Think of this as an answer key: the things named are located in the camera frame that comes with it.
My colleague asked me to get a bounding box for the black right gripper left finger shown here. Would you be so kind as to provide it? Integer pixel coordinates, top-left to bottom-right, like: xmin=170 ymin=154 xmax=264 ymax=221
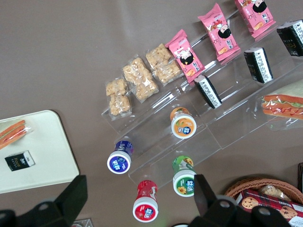
xmin=0 ymin=175 xmax=88 ymax=227

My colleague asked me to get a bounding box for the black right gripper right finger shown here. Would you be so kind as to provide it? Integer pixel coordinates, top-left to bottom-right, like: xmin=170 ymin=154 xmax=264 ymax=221
xmin=189 ymin=174 xmax=292 ymax=227

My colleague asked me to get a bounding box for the blue gum bottle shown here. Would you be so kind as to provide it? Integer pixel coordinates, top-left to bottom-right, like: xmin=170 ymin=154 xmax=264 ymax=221
xmin=106 ymin=139 xmax=135 ymax=175

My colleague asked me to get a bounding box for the cream plastic tray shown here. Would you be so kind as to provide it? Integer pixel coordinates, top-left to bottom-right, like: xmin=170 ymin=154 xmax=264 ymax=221
xmin=0 ymin=109 xmax=80 ymax=195

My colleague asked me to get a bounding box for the red gum bottle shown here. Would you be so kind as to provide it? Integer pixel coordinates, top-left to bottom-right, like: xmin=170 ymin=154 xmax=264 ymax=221
xmin=132 ymin=179 xmax=159 ymax=223

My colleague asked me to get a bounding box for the orange gum bottle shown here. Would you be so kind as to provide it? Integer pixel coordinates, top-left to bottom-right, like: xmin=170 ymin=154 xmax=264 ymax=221
xmin=169 ymin=106 xmax=197 ymax=139

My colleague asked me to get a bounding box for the brown wicker snack basket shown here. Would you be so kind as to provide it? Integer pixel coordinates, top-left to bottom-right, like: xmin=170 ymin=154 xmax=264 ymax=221
xmin=223 ymin=177 xmax=303 ymax=206

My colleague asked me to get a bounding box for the red plaid cookie box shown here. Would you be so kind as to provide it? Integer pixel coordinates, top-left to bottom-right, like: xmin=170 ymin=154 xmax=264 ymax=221
xmin=234 ymin=188 xmax=303 ymax=227

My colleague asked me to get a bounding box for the small black box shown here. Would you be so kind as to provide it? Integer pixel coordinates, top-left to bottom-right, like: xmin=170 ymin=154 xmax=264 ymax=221
xmin=4 ymin=150 xmax=36 ymax=173

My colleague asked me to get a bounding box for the clear rice crisp packet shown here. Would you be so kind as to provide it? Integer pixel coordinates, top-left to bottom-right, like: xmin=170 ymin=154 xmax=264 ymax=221
xmin=122 ymin=54 xmax=160 ymax=104
xmin=258 ymin=184 xmax=292 ymax=201
xmin=144 ymin=43 xmax=184 ymax=87
xmin=105 ymin=76 xmax=133 ymax=119

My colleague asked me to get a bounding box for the clear acrylic tiered stand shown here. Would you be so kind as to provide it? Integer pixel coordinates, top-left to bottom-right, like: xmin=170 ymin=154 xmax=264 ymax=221
xmin=165 ymin=0 xmax=303 ymax=151
xmin=101 ymin=47 xmax=224 ymax=190

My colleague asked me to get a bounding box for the small wrapped triangular sandwich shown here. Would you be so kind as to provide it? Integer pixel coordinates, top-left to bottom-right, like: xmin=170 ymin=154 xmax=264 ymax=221
xmin=0 ymin=119 xmax=34 ymax=151

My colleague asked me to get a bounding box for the black flat board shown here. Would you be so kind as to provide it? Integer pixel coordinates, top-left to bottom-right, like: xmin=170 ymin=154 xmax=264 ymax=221
xmin=297 ymin=162 xmax=303 ymax=187

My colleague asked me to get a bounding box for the black carton right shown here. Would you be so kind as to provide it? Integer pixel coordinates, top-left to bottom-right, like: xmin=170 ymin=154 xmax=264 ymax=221
xmin=193 ymin=75 xmax=223 ymax=110

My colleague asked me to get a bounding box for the black carton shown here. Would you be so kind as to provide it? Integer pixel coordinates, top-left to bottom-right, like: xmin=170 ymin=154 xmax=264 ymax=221
xmin=193 ymin=75 xmax=223 ymax=110
xmin=243 ymin=47 xmax=275 ymax=84
xmin=276 ymin=19 xmax=303 ymax=57

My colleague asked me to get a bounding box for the large wrapped triangular sandwich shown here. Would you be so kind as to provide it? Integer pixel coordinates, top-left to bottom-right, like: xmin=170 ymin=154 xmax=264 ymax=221
xmin=257 ymin=79 xmax=303 ymax=132

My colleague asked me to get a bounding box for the pink cartoon snack packet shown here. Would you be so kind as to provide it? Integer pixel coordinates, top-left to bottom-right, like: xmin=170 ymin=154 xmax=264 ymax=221
xmin=164 ymin=29 xmax=206 ymax=84
xmin=197 ymin=2 xmax=241 ymax=62
xmin=234 ymin=0 xmax=277 ymax=39

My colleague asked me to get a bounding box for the black carton middle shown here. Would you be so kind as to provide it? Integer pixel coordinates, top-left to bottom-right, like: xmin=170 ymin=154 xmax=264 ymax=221
xmin=243 ymin=47 xmax=275 ymax=84

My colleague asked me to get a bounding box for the black carton left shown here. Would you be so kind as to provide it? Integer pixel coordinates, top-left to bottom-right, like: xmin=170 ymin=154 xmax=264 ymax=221
xmin=276 ymin=19 xmax=303 ymax=57

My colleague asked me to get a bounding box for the small silver metal bracket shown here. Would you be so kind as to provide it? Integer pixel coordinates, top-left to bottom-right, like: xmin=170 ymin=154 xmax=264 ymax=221
xmin=72 ymin=218 xmax=93 ymax=227

